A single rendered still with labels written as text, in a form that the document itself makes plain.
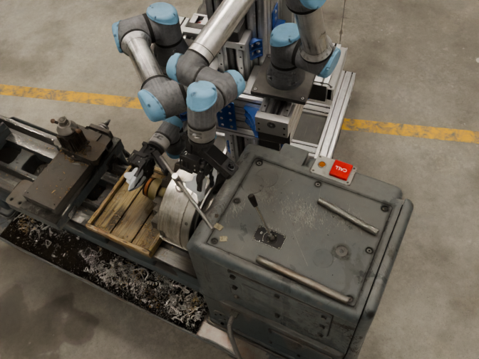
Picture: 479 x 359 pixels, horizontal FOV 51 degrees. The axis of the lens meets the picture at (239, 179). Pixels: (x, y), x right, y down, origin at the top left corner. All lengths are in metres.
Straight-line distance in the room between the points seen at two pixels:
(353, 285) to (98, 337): 1.72
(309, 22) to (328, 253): 0.70
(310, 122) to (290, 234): 1.69
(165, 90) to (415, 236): 1.83
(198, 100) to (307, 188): 0.53
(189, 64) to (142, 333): 1.74
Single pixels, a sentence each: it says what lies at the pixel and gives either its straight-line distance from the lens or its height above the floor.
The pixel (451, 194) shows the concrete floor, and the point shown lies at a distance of 3.24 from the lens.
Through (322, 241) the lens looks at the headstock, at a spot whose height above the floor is 1.25.
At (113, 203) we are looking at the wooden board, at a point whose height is 0.88.
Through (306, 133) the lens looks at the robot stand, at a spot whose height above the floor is 0.21.
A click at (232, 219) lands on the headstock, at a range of 1.56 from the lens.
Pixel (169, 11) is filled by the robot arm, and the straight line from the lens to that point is 2.05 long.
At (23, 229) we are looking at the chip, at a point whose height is 0.54.
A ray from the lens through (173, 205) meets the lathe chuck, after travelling 1.66.
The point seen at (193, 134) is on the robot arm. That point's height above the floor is 1.60.
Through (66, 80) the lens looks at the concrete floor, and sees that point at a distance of 4.03.
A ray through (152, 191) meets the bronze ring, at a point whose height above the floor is 1.11.
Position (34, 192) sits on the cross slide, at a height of 0.97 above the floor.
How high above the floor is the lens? 2.60
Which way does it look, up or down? 56 degrees down
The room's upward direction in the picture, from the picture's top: 7 degrees counter-clockwise
